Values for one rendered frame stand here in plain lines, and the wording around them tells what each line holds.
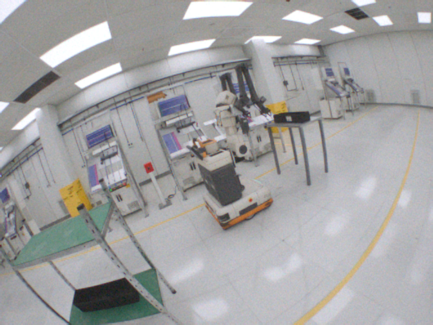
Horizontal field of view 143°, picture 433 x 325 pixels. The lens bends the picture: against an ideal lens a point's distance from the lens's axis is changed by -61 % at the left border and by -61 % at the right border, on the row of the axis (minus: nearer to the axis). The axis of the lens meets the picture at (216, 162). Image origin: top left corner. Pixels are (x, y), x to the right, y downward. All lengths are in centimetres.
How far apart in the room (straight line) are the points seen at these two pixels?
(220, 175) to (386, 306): 189
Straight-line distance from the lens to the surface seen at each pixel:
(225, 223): 198
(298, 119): 237
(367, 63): 871
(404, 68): 833
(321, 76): 618
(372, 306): 141
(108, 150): 330
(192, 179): 335
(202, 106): 506
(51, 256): 102
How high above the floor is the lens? 125
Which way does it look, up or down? 16 degrees down
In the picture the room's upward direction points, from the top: 18 degrees counter-clockwise
